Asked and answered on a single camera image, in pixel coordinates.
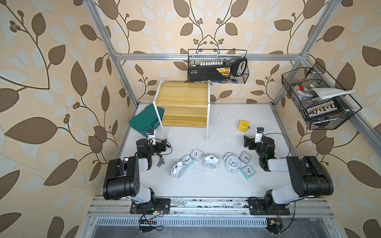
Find wooden two-tier shelf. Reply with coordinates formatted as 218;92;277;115
152;79;210;139

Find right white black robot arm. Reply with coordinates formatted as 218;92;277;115
244;133;334;216

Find black handled tool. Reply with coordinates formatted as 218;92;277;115
230;57;248;77

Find black wire basket right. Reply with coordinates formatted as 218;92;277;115
282;62;362;130

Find black wire basket back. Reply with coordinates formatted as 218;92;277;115
187;49;250;84

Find black wire basket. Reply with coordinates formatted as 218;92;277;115
187;49;250;84
282;62;362;130

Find large white twin-bell clock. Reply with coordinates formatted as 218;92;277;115
224;152;241;173

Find white paper booklet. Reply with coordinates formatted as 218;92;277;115
307;88;356;100

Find grey square alarm clock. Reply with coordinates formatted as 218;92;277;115
239;151;251;164

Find paint tube set box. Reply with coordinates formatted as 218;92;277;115
303;100;345;119

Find black yellow box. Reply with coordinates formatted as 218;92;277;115
188;64;231;83

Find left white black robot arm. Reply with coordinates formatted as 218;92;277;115
102;138;171;215

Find orange handled pliers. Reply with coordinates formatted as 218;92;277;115
155;152;165;167

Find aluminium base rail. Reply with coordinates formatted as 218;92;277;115
87;196;334;218

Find lilac square alarm clock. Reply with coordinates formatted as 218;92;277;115
190;149;203;162

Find white twin-bell alarm clock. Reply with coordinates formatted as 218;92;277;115
204;154;219;170
171;161;186;179

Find yellow cube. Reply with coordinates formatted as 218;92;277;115
238;120;250;133

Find teal square alarm clock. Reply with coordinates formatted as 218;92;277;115
181;155;194;169
240;165;256;179

